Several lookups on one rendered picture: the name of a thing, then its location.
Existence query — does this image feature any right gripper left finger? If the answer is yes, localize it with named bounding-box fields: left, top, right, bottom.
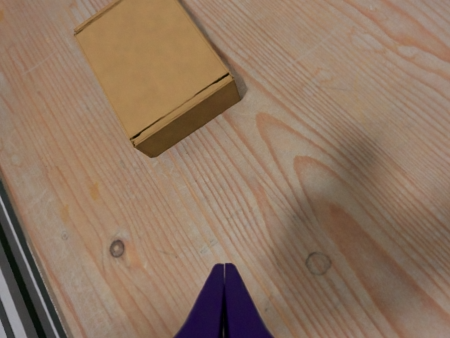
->
left=173, top=263, right=224, bottom=338

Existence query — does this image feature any grey slotted aluminium rail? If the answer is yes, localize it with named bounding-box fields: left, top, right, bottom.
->
left=0, top=202, right=57, bottom=338

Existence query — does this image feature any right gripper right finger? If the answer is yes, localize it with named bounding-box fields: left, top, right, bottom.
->
left=224, top=263, right=274, bottom=338

